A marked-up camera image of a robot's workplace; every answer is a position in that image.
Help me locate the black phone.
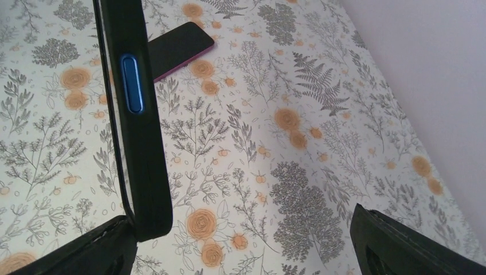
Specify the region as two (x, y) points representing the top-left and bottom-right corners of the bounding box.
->
(93, 1), (173, 242)

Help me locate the floral table mat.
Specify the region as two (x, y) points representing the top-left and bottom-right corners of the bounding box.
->
(1, 1), (485, 274)

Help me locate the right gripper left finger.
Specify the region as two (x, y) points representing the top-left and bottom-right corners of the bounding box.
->
(12, 215), (138, 275)

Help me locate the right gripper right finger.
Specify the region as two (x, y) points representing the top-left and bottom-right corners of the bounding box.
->
(350, 204), (485, 274)

